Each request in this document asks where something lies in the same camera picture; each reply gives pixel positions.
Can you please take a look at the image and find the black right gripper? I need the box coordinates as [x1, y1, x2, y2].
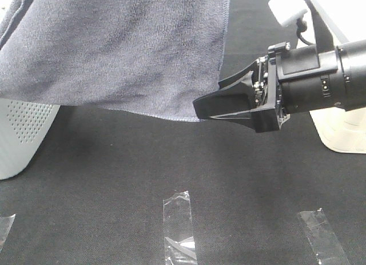
[193, 42, 345, 133]

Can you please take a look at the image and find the grey-purple towel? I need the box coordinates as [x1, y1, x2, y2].
[1, 0, 230, 122]

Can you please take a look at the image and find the white basket with grey rim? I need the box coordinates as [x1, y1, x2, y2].
[310, 0, 365, 154]

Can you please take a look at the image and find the middle clear tape strip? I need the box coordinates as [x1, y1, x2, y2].
[162, 191, 198, 264]

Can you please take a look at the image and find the clear tape strip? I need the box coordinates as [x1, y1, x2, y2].
[0, 214, 16, 251]
[162, 191, 198, 264]
[297, 208, 350, 265]

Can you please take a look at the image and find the black felt table mat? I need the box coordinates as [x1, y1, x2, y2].
[0, 0, 366, 265]

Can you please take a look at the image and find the right clear tape strip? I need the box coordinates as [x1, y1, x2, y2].
[297, 208, 350, 265]

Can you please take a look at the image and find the grey perforated laundry basket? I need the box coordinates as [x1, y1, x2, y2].
[1, 98, 60, 180]

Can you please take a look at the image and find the left clear tape strip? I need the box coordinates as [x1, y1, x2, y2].
[0, 214, 16, 251]

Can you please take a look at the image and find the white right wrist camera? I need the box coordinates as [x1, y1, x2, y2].
[268, 0, 308, 27]

